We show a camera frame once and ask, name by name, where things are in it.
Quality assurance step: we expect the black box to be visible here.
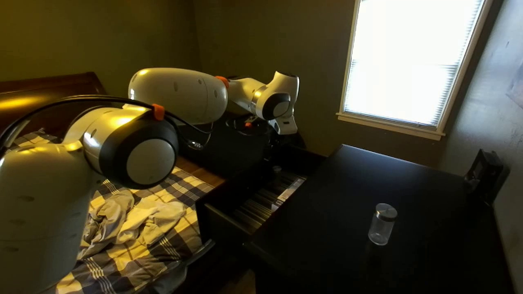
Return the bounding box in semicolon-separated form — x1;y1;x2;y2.
464;149;510;207

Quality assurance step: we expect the window with white blinds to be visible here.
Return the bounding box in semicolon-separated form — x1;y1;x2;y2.
336;0;495;141

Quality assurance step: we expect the crumpled grey cloth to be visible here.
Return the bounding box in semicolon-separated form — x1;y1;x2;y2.
78;189;188;260

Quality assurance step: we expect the black dresser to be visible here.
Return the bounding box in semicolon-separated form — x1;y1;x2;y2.
195;144;515;294

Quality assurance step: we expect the row of flat cases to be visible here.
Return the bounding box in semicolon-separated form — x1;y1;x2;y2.
232;173;307;230

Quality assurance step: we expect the clear jar with silver lid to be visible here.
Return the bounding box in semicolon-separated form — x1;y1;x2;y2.
368;203;398;246

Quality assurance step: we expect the drawer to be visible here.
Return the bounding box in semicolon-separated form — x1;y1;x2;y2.
195;145;327;250

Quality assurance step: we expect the plaid blanket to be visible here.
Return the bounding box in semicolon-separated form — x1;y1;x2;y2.
8;130;215;294

